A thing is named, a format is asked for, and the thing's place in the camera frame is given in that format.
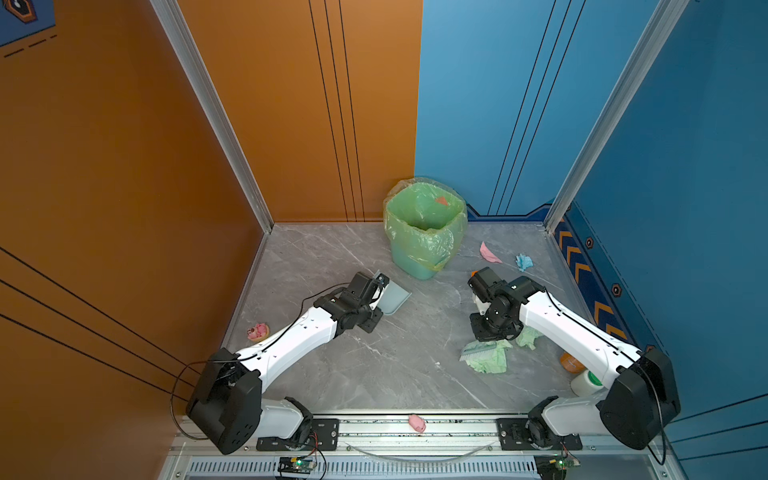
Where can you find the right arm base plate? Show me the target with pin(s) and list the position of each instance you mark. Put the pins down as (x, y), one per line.
(524, 434)

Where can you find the right circuit board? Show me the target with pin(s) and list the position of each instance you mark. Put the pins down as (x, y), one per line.
(556, 468)

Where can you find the pink paper ball on rail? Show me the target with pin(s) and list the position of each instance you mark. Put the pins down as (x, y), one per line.
(417, 423)

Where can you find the grey-green hand brush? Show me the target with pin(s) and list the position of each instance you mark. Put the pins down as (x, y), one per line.
(478, 351)

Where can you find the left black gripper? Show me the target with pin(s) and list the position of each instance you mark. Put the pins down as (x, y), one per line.
(377, 315)

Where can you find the grey-green plastic dustpan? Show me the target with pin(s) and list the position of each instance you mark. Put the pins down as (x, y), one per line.
(393, 296)

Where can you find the light green paper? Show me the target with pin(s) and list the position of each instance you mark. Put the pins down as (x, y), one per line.
(497, 364)
(528, 337)

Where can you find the pink toy on yellow base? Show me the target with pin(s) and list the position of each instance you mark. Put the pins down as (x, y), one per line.
(258, 333)

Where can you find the circuit board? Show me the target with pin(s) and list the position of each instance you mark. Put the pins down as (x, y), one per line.
(556, 468)
(296, 467)

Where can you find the light blue paper scrap far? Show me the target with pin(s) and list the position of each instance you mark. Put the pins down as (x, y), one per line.
(523, 262)

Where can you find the white bottle green cap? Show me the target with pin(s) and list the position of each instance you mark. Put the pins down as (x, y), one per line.
(586, 384)

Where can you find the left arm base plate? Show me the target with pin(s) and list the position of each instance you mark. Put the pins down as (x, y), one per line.
(322, 433)

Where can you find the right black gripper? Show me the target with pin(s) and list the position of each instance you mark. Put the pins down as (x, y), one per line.
(481, 334)

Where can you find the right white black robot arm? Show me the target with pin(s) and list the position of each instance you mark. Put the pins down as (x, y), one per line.
(639, 397)

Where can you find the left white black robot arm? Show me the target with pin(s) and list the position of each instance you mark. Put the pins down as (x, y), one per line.
(227, 402)

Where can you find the pink paper scrap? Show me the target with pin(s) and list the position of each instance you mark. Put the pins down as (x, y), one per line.
(488, 255)

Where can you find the green trash bin with liner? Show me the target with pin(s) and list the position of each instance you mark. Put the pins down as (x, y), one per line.
(425, 222)

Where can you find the left circuit board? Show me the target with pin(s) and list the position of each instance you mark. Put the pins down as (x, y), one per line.
(296, 467)

